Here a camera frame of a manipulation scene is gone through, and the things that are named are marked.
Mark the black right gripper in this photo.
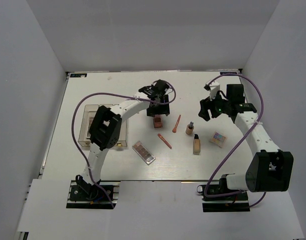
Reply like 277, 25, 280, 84
198, 89, 231, 122

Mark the pink blush palette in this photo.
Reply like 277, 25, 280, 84
153, 115, 163, 128

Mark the right clear organizer bin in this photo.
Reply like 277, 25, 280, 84
115, 120, 128, 148

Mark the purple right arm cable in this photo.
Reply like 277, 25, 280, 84
204, 73, 264, 210

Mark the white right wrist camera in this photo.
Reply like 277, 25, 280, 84
204, 80, 221, 101

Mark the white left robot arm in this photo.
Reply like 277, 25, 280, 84
71, 79, 176, 200

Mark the mauve eyeshadow palette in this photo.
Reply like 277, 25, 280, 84
132, 141, 156, 166

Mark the brown eyeshadow palette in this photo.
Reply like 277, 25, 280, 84
85, 111, 96, 139

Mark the small foundation bottle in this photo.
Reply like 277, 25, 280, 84
185, 121, 194, 135

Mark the clear organizer bin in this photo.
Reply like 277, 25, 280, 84
115, 120, 128, 148
97, 104, 113, 113
78, 104, 99, 148

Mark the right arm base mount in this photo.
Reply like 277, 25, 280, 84
196, 184, 250, 213

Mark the orange makeup brush upper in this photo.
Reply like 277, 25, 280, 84
172, 115, 181, 133

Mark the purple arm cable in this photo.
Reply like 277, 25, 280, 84
204, 73, 264, 210
71, 82, 177, 210

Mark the middle clear organizer bin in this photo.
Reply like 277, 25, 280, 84
97, 104, 113, 113

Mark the pastel square eyeshadow palette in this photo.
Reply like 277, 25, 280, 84
209, 131, 227, 148

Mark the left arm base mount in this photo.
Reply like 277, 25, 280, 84
66, 181, 120, 210

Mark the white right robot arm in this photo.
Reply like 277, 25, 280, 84
198, 81, 294, 200

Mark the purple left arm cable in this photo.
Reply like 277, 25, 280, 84
71, 82, 177, 210

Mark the left clear organizer bin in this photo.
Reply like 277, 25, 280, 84
78, 104, 99, 148

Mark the tall foundation bottle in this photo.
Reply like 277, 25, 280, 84
193, 134, 201, 155

